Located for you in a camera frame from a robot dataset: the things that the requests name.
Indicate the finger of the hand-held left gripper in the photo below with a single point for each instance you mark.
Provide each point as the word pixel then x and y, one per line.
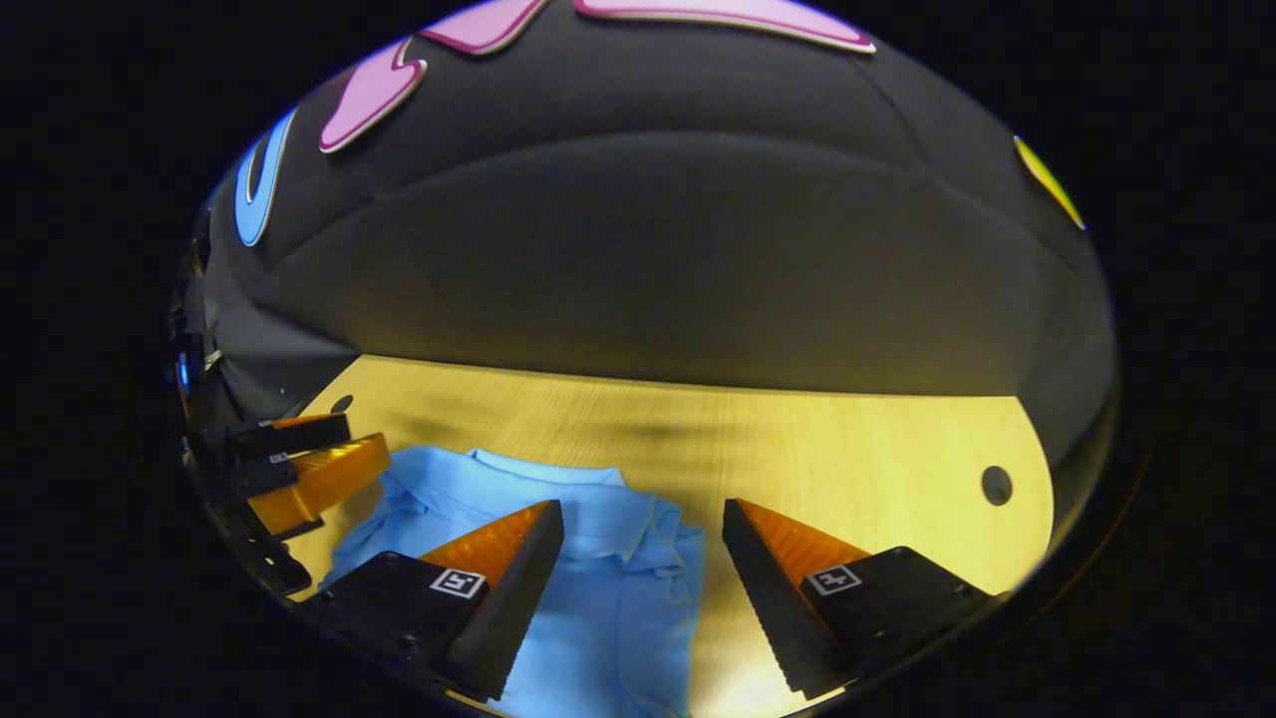
pixel 324 479
pixel 289 436

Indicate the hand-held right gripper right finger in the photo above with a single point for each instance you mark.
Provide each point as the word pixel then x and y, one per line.
pixel 768 598

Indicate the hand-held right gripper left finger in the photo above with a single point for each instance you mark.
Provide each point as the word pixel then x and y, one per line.
pixel 518 588

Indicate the light blue T-shirt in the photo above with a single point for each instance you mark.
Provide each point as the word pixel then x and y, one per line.
pixel 618 578

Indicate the black backdrop cloth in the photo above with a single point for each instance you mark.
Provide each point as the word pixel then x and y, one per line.
pixel 648 249

